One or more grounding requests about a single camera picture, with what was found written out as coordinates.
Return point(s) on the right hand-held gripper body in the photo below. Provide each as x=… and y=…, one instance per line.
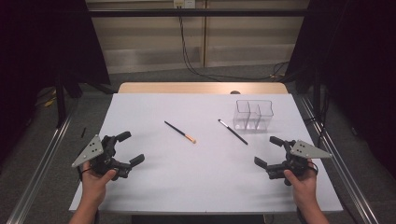
x=306, y=150

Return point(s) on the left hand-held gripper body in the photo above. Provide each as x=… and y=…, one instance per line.
x=93, y=150

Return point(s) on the clear plastic divided container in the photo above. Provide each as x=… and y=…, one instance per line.
x=253, y=115

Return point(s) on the black makeup brush silver ferrule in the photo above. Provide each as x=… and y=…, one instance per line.
x=233, y=132

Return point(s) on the orange-tipped makeup brush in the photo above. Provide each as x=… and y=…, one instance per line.
x=183, y=134

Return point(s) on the person's right hand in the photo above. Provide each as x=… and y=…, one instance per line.
x=303, y=186

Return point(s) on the person's left hand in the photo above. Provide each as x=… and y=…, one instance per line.
x=95, y=186

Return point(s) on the small black stick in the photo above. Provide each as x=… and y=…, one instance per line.
x=83, y=132

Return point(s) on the dark table grommet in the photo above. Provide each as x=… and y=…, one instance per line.
x=235, y=92

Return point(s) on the black curtain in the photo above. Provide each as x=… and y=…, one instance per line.
x=358, y=77
x=40, y=56

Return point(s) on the metal floor rail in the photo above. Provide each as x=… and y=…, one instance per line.
x=342, y=174
x=40, y=171

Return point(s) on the black stand post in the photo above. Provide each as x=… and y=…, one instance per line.
x=60, y=102

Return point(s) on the black horizontal frame bar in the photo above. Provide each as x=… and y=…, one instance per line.
x=199, y=12

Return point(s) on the white wall outlet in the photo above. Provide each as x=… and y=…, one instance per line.
x=184, y=3

